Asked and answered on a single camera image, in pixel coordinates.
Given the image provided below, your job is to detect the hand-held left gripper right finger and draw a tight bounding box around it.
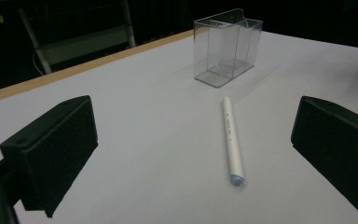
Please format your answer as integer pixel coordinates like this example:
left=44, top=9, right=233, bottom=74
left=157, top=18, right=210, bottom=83
left=290, top=95, right=358, bottom=213

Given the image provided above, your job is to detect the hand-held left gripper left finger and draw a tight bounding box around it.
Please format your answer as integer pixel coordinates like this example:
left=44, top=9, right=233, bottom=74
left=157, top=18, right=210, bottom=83
left=0, top=94, right=99, bottom=218

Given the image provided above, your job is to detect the white pen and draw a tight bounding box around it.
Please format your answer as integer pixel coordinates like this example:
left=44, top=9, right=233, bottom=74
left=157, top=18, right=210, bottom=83
left=222, top=95, right=245, bottom=187

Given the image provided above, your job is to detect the clear plastic pen holder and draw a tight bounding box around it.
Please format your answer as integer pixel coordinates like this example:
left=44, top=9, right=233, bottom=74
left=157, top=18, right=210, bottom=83
left=193, top=7, right=264, bottom=89

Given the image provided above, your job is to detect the metal stand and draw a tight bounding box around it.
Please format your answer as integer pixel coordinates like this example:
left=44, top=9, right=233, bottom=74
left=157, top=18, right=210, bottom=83
left=18, top=0, right=137, bottom=75

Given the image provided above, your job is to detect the white cable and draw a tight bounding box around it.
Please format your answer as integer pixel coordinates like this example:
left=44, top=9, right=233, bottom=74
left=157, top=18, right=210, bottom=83
left=32, top=49, right=45, bottom=77

